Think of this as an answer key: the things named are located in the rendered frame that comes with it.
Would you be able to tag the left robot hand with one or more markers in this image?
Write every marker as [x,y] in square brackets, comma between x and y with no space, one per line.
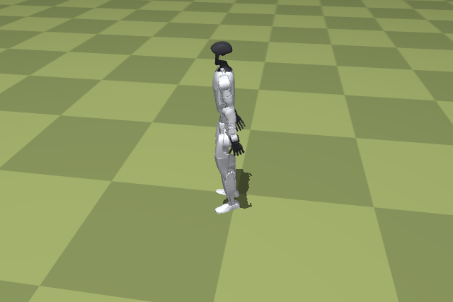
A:
[236,146]

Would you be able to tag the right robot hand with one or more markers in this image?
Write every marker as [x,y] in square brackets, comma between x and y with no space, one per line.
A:
[238,118]

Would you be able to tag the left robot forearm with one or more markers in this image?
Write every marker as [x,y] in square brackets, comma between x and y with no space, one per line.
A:
[231,124]

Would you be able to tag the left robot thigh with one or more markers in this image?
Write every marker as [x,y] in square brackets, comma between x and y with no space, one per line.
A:
[222,153]

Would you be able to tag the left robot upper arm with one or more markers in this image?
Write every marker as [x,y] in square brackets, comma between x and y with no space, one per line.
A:
[225,87]

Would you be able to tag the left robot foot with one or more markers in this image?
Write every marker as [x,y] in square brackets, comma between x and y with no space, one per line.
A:
[225,207]

